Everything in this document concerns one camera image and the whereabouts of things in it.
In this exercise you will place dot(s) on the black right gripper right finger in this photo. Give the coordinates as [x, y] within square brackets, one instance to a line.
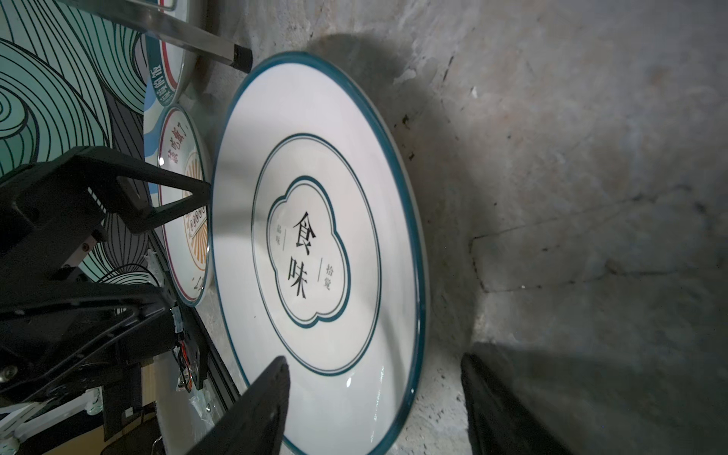
[497, 421]

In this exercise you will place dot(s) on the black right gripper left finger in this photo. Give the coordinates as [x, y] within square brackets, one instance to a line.
[256, 422]

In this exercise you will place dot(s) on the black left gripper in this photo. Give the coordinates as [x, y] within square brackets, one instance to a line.
[48, 209]

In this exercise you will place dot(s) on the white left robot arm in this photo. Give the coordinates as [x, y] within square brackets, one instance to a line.
[80, 308]

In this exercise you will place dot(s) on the steel two-tier dish rack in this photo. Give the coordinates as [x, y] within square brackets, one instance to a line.
[153, 21]

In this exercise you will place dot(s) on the white plate teal red rim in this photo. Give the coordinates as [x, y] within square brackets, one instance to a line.
[170, 66]

